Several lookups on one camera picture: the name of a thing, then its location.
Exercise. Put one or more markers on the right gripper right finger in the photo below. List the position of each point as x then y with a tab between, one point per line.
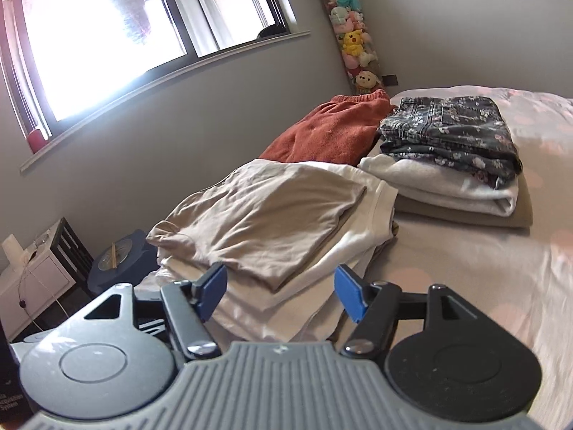
375	309

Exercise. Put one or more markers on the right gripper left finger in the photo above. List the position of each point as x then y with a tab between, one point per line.
188	306

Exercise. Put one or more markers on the beige t-shirt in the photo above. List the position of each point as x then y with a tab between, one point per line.
265	220

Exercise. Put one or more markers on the white folded sweater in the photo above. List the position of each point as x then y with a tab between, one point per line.
440	186

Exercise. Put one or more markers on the white bedside cabinet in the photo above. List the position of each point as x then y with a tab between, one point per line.
58	264

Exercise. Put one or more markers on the pink dotted grey bedspread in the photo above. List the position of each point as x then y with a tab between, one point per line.
522	279

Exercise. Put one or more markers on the tan folded garment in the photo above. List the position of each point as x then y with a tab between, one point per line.
521	218

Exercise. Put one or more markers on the rust orange folded garment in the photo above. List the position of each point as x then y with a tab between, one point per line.
340	131

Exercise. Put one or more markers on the floral dark folded garment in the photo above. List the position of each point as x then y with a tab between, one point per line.
465	133

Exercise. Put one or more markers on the red cup on sill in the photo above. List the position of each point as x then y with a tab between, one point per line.
36	140

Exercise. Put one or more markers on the window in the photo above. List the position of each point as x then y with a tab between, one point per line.
68	61

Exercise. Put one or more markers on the plush toy column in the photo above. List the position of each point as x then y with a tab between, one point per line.
355	44

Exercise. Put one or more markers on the black wall socket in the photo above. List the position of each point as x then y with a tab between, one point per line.
390	80

